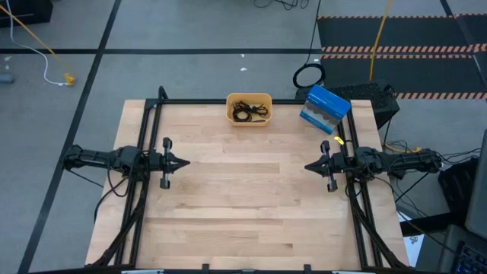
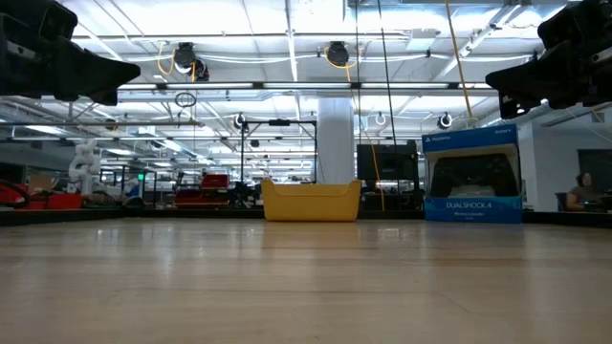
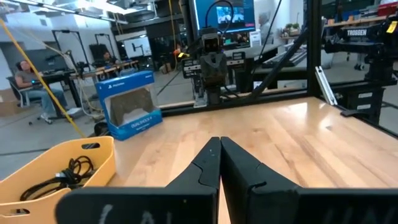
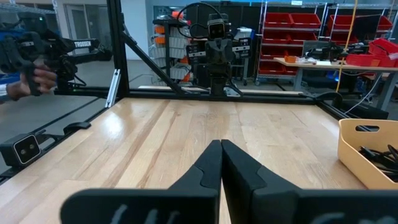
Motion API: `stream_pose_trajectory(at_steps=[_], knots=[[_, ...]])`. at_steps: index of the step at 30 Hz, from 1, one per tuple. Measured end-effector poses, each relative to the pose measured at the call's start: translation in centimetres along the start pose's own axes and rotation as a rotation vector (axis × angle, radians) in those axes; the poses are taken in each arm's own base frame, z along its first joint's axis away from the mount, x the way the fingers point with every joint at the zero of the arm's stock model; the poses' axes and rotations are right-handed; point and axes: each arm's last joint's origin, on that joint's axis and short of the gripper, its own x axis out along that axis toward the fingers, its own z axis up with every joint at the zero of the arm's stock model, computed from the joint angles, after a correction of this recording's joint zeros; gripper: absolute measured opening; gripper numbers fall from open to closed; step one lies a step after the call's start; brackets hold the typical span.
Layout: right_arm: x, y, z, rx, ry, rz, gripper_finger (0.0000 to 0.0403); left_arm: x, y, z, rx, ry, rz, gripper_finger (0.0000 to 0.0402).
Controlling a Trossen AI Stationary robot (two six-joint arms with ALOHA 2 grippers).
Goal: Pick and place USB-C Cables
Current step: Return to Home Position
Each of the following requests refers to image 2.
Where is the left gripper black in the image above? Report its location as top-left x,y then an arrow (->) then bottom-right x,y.
0,12 -> 142,107

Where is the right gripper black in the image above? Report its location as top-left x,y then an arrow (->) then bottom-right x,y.
485,18 -> 612,121

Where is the white robot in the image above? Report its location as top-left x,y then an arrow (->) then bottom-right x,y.
68,138 -> 104,196

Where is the person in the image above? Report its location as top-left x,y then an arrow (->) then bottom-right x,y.
565,172 -> 604,212

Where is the blue DualShock controller box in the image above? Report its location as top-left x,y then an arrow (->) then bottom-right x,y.
421,123 -> 524,225

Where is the red tool cart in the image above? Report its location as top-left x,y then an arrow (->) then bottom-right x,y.
174,173 -> 231,209

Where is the black equipment case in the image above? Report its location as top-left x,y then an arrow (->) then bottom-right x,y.
356,140 -> 420,182

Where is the black gantry stand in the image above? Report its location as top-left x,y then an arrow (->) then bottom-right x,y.
240,118 -> 319,185

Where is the white round pillar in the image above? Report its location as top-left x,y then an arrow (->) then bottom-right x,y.
317,97 -> 356,185

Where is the yellow plastic bin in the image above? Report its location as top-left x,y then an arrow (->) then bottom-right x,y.
260,178 -> 362,223

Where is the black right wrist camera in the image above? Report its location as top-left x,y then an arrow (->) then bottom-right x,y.
536,0 -> 590,49

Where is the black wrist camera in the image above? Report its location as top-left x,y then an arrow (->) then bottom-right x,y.
28,1 -> 79,43
536,0 -> 590,49

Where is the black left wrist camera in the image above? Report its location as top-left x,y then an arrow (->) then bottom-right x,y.
28,1 -> 79,43

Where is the black ceiling cable reel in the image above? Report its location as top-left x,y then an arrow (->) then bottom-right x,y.
326,40 -> 351,68
173,41 -> 198,69

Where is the black aluminium table frame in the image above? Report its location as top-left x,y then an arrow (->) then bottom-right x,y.
0,207 -> 612,227

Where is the black hanging cable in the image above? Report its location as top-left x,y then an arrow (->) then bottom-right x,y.
376,0 -> 399,144

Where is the thin yellow hanging cable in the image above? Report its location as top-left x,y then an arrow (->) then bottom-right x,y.
352,93 -> 386,212

